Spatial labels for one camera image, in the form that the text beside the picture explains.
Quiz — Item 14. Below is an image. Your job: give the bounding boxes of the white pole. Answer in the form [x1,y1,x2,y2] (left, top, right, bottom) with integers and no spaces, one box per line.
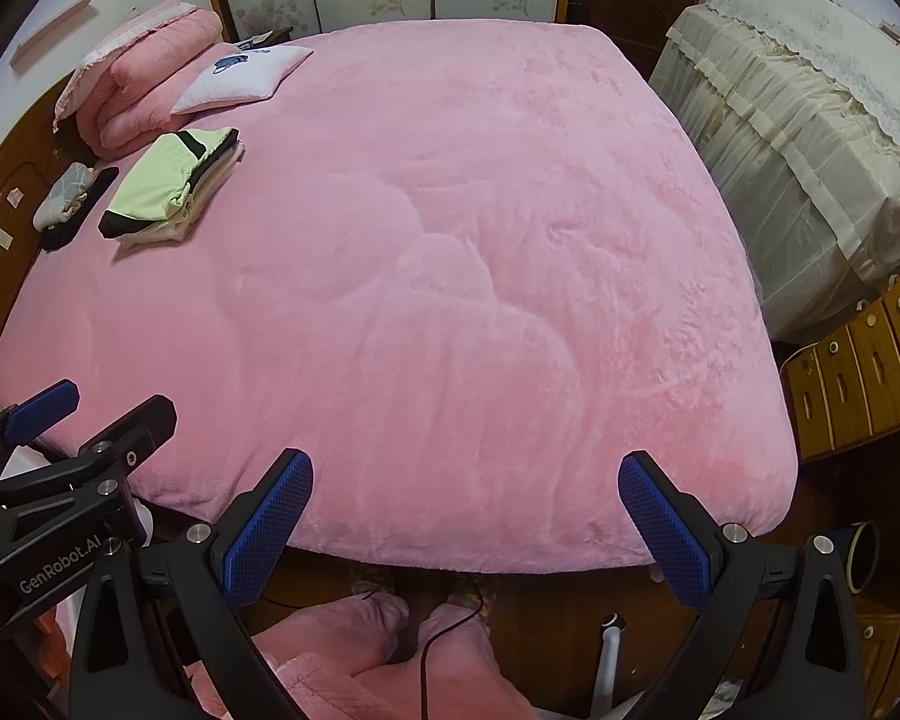
[595,611,632,715]

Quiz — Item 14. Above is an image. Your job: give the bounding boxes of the folded grey cloth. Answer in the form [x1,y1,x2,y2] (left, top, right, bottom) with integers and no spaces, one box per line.
[34,163,97,232]

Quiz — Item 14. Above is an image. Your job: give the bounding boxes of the green and black garment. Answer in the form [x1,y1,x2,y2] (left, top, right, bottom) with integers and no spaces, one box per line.
[99,127,241,241]

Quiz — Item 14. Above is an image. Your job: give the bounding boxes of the folded cream clothes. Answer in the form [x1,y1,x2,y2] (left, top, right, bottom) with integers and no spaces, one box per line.
[116,146,245,247]

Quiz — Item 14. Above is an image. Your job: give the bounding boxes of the black cloth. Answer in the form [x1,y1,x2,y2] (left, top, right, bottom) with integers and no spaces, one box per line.
[41,165,121,252]

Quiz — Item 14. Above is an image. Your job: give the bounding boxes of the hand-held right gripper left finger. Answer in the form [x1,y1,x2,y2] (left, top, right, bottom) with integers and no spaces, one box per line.
[67,448,316,720]

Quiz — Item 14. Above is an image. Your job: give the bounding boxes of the person's pink-clad legs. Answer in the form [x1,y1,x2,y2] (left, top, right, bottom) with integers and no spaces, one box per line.
[187,591,541,720]

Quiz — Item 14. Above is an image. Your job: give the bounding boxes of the white pillow with blue print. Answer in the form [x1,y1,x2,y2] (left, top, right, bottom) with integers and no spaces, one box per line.
[171,45,314,116]

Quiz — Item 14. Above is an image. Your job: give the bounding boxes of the pink bed blanket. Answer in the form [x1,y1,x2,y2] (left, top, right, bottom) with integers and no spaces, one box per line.
[0,22,800,576]

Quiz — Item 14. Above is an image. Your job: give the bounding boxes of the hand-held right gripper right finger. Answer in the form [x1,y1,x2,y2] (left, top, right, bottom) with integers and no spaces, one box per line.
[619,451,867,720]

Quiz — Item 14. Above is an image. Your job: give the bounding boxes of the wooden headboard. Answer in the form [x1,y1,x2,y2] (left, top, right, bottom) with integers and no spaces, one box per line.
[0,71,80,377]

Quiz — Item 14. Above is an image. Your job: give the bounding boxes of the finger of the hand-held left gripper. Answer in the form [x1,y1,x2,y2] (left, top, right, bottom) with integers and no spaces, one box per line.
[0,380,81,470]
[0,394,177,500]

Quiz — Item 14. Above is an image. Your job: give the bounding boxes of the wooden drawer cabinet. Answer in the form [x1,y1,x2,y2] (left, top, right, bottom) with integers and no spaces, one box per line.
[780,259,900,720]

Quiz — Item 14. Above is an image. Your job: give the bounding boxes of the folded pink quilt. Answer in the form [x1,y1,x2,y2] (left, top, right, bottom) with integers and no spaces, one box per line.
[52,1,226,161]

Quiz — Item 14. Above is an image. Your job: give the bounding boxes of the pale wall shelf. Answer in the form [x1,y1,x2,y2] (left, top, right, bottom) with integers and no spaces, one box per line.
[13,0,104,66]

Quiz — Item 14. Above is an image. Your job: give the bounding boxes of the black cable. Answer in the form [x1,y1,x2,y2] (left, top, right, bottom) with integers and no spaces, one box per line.
[261,576,490,720]

